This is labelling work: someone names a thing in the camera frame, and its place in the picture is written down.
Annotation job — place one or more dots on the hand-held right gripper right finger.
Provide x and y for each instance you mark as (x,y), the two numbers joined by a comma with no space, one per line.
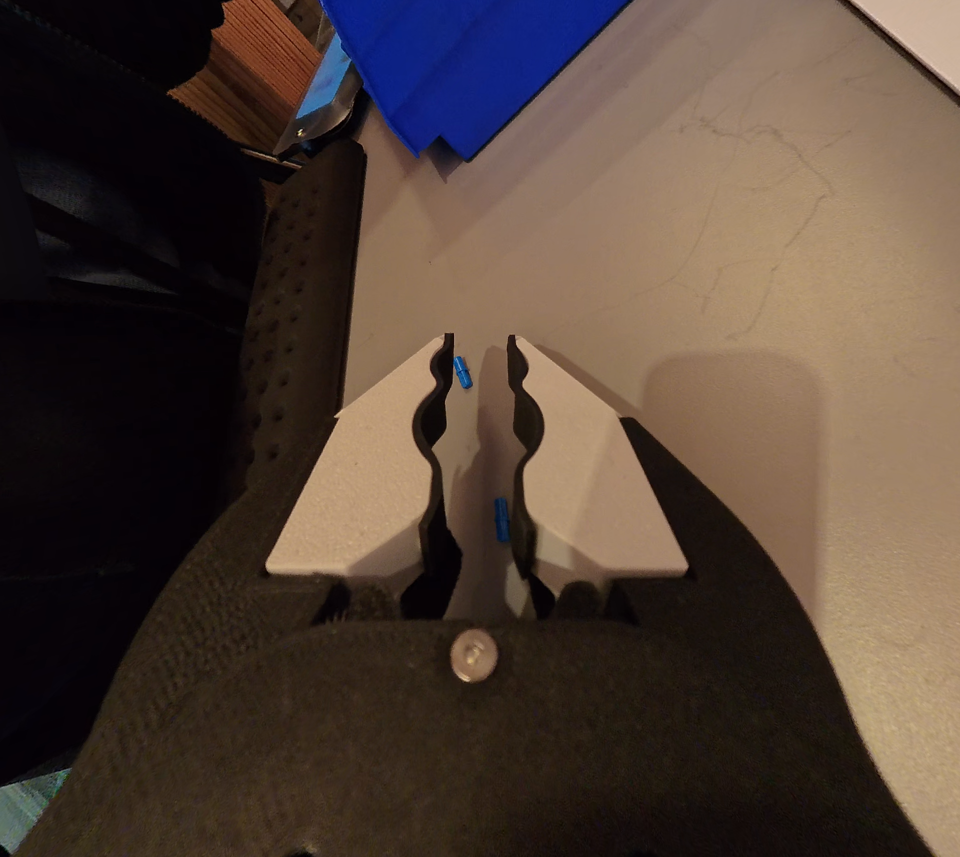
(598,497)

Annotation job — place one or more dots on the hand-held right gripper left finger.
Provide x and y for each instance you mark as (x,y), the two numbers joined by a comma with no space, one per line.
(360,497)

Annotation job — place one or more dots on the blue connector pin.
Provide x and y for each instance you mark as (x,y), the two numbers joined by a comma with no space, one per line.
(502,519)
(462,372)

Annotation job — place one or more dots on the blue tagged parts bin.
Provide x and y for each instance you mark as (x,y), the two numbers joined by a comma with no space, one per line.
(487,17)

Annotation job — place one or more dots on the black perforated board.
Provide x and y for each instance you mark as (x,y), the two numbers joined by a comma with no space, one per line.
(307,302)

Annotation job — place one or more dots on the metal clamp plate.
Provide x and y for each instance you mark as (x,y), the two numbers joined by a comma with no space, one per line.
(322,107)

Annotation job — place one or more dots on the wooden slatted panel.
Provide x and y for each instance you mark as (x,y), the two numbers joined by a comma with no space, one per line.
(255,69)

